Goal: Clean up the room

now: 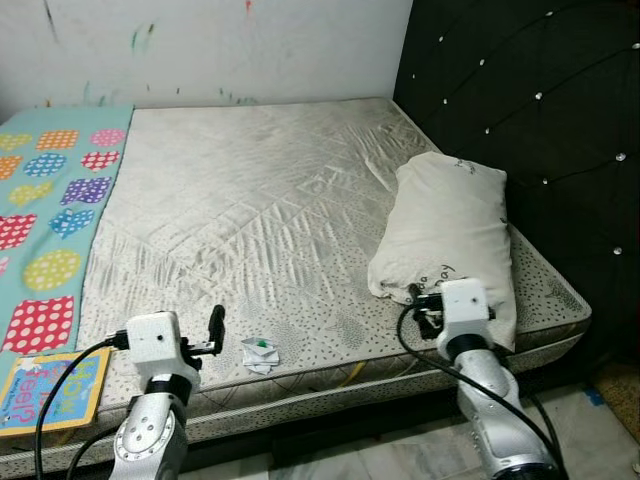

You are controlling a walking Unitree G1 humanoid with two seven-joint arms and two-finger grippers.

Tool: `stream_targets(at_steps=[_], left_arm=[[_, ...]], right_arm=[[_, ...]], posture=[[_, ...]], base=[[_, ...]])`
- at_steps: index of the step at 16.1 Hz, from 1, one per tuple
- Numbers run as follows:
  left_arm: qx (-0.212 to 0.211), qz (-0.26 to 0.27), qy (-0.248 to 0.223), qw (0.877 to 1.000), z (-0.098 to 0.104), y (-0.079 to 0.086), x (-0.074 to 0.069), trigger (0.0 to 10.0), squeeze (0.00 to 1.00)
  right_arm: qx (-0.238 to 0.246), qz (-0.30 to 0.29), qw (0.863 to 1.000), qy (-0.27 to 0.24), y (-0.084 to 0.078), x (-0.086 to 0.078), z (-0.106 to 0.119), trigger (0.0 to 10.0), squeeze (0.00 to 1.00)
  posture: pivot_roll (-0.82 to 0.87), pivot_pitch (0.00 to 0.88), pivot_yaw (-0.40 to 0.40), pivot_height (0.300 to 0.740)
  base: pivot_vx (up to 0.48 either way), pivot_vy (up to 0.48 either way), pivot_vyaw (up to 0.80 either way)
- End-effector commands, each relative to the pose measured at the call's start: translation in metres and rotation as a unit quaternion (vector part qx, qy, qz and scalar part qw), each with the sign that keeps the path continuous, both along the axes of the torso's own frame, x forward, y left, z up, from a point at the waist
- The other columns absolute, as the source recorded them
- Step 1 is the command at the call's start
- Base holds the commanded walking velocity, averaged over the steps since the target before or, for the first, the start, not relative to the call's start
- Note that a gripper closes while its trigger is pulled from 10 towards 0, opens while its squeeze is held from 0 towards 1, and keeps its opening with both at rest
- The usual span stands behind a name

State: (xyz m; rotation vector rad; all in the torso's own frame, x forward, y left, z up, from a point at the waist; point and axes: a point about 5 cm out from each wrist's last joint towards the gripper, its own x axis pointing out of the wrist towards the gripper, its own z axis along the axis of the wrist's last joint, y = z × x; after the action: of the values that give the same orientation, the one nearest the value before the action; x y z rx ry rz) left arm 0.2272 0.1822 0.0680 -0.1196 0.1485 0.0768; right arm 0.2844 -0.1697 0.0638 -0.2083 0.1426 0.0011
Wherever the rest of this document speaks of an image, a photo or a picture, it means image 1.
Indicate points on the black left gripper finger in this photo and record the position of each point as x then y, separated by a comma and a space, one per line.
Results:
216, 322

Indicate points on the white green wrapper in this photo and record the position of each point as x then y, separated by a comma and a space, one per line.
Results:
260, 352

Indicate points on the white printed pillow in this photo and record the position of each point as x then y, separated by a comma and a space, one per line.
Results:
445, 230

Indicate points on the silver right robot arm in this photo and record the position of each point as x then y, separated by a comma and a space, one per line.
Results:
490, 400

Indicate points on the white quilted mattress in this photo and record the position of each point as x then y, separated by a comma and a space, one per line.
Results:
250, 220

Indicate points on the teal blanket with dotted patches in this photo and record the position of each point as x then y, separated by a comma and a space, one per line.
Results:
60, 230

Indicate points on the blue tape piece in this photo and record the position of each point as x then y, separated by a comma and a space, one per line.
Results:
594, 395

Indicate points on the dark grey tufted headboard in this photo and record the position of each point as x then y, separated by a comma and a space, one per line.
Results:
560, 100

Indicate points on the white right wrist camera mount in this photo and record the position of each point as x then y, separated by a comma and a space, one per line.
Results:
465, 305

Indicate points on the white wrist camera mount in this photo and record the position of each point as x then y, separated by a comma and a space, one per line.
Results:
155, 340
465, 305

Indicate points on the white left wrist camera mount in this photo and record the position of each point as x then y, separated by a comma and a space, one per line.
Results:
155, 340

